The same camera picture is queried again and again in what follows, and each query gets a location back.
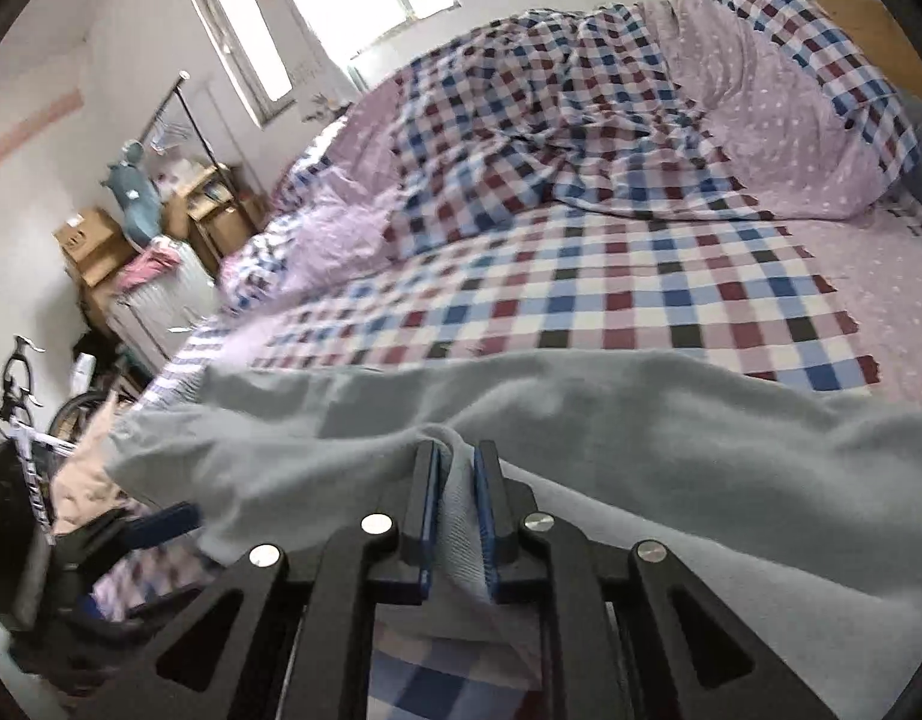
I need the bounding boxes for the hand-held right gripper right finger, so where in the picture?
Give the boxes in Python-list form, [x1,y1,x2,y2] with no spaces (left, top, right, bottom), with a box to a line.
[471,441,837,720]

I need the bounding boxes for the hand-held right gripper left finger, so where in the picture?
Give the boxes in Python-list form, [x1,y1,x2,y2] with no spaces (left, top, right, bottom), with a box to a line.
[63,441,443,720]

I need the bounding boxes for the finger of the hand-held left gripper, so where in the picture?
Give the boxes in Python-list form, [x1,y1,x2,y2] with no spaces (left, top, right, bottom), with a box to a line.
[123,502,203,552]

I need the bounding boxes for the light blue denim pants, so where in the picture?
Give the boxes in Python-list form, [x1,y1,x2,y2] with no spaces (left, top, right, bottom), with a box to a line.
[104,349,922,720]

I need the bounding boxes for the metal clothes rack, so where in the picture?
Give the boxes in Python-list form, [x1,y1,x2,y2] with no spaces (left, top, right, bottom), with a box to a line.
[147,71,233,170]

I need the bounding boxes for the peach cloth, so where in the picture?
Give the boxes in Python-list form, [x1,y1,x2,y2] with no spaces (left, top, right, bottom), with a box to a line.
[50,390,136,537]

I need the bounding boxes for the bicycle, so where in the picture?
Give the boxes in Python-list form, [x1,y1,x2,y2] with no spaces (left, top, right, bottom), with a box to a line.
[0,334,132,537]

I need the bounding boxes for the white ribbed suitcase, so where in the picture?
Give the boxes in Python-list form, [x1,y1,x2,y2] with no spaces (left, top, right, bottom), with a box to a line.
[104,240,222,377]

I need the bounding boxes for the checkered bed sheet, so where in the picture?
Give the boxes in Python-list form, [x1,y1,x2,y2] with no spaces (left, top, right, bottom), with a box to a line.
[86,187,922,720]

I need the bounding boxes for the pink cloth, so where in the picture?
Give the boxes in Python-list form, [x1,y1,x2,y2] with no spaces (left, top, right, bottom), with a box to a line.
[116,236,184,292]

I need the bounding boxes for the cardboard box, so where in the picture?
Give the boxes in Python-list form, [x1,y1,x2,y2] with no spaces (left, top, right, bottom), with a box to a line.
[52,206,136,287]

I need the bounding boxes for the wooden shelf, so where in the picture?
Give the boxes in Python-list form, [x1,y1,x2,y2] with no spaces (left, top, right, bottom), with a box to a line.
[161,161,268,265]

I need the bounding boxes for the teal garment on rack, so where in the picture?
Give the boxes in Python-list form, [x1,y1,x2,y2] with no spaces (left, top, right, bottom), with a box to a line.
[104,139,166,248]

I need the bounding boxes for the checkered quilt with purple lace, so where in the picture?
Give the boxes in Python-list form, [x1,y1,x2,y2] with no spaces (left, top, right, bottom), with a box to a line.
[221,4,739,316]

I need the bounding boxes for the window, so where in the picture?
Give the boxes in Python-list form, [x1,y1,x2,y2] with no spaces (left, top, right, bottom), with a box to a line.
[179,0,462,128]

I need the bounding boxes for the wooden headboard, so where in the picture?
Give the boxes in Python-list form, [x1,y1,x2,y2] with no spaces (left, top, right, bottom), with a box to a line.
[813,0,922,95]

